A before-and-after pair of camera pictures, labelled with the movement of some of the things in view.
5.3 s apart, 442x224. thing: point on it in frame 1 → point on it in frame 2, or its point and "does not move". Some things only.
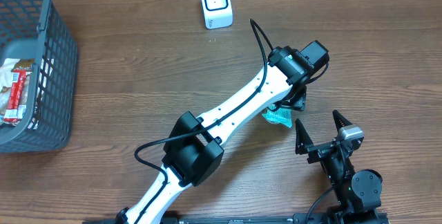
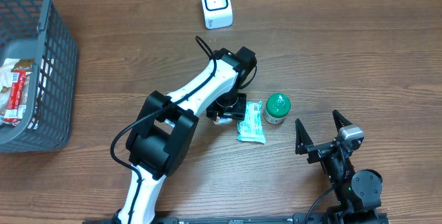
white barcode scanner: x=216 y=4 does not move
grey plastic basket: x=31 y=28 does not move
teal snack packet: x=281 y=115 → x=251 y=128
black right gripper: x=327 y=147 does not move
